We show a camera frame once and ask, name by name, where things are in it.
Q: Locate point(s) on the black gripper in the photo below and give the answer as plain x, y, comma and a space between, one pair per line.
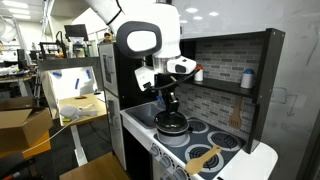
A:
169, 90

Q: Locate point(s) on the dark transparent pot lid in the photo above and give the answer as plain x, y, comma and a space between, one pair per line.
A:
171, 122

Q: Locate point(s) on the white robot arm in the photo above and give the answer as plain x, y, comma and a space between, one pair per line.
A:
166, 26

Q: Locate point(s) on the grey stove knob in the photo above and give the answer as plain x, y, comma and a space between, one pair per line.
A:
165, 161
180, 174
154, 150

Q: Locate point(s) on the grey sink basin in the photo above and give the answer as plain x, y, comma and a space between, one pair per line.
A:
143, 115

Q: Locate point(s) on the white shaker orange cap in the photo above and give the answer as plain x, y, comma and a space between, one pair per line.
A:
199, 76

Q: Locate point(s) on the light wooden spoon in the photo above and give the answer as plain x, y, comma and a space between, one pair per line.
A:
200, 161

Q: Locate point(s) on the slotted wooden spatula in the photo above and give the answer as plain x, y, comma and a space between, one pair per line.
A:
235, 120

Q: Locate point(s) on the tall white fridge door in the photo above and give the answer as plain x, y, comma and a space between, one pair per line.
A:
116, 140

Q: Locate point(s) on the white oven door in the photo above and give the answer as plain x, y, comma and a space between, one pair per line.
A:
158, 171

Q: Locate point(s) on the short white fridge door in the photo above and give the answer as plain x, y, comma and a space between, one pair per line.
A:
108, 66

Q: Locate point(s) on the white shaker blue cap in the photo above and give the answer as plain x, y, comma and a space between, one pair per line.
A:
247, 80

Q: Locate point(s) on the wooden desk white leg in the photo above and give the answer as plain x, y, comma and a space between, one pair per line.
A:
90, 105

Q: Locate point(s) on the blue tape strip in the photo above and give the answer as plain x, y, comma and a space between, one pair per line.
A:
88, 74
77, 83
57, 74

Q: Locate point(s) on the white black toy kitchen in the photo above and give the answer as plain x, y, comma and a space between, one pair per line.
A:
263, 100

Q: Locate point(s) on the small brown object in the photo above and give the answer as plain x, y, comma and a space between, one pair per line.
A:
81, 97

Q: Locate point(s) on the person in background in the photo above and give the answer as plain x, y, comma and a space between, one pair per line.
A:
106, 37

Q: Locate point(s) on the low wooden table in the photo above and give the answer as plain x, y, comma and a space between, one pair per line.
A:
96, 168

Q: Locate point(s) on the white plastic tool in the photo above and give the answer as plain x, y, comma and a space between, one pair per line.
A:
70, 110

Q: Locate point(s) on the white panel board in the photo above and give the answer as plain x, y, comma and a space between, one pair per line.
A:
66, 90

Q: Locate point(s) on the grey tabletop slab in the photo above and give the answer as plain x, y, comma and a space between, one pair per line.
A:
66, 62

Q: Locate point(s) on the black monitor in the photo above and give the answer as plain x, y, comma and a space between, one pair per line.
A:
76, 31

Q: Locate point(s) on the black equipment stand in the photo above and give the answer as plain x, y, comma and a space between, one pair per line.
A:
53, 46

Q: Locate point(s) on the yellow box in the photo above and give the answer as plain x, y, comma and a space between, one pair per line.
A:
36, 146

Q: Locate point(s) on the open cardboard box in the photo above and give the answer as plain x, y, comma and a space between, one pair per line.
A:
20, 126

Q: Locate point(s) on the cluttered white desk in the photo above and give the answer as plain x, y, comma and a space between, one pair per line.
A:
13, 79

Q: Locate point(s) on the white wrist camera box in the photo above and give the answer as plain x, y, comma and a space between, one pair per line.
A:
144, 76

